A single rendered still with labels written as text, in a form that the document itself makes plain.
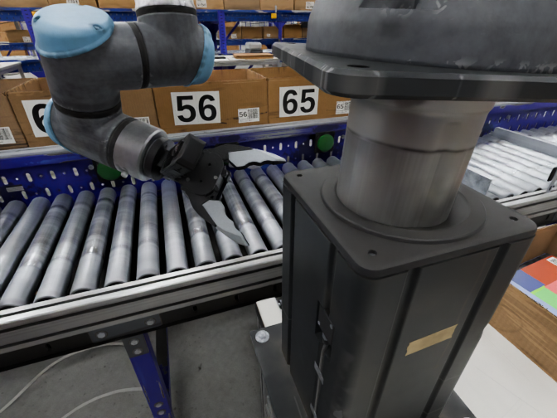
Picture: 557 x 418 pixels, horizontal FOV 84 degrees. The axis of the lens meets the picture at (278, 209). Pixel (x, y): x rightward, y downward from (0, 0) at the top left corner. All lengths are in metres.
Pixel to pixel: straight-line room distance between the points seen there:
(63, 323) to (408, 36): 0.75
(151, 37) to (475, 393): 0.70
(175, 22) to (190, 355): 1.27
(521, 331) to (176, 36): 0.72
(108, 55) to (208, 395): 1.20
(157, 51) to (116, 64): 0.06
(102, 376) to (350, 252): 1.42
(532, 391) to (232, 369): 1.06
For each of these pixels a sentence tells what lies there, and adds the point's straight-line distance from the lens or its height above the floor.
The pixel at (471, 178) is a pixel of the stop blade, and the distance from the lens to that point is 1.19.
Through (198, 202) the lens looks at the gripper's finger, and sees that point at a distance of 0.48.
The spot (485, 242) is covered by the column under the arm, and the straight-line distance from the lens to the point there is 0.29.
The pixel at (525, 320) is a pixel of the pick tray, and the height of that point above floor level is 0.81.
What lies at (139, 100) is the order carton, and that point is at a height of 1.00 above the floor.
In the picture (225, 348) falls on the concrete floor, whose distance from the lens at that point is 1.50.
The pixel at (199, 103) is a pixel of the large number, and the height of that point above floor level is 0.98.
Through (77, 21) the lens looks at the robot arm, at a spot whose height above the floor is 1.22.
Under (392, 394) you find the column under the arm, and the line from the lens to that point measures 0.40.
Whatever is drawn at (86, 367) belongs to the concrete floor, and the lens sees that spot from 1.64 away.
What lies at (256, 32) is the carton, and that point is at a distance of 10.20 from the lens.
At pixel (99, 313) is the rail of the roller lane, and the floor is 0.71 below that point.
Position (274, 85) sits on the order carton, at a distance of 1.21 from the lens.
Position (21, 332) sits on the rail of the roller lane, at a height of 0.71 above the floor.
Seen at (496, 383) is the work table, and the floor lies 0.75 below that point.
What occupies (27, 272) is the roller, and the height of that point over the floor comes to 0.75.
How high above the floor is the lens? 1.22
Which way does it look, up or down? 31 degrees down
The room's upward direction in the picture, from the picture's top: straight up
